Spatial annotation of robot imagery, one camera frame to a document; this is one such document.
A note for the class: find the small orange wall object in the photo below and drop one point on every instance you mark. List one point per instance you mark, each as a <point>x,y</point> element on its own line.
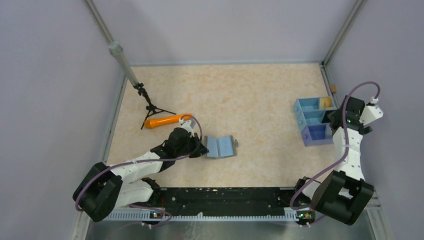
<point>332,88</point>

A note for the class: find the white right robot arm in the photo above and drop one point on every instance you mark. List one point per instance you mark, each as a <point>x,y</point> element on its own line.
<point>344,193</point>

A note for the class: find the white slotted cable duct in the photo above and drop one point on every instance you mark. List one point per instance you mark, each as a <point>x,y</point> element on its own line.
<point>147,216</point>

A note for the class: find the orange toy microphone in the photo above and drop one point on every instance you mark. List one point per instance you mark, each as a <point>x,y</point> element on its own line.
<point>158,122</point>

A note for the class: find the blue compartment organizer box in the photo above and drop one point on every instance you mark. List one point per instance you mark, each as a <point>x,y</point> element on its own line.
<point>313,123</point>

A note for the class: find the gold card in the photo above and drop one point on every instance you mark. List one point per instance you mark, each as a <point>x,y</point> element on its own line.
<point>325,102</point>

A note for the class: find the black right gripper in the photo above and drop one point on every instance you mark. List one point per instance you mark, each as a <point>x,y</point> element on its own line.
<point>334,114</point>

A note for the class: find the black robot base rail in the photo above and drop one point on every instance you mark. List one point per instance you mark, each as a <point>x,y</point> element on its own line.
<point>222,201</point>

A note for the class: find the black tripod microphone stand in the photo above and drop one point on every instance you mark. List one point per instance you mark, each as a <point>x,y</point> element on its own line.
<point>117,51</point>

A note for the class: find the grey leather card holder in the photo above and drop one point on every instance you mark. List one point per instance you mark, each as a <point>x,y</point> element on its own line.
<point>221,147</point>

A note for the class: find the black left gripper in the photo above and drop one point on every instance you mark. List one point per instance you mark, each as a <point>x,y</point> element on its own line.
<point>201,150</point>

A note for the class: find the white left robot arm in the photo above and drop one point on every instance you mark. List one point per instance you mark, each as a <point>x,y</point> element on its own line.
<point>108,187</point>

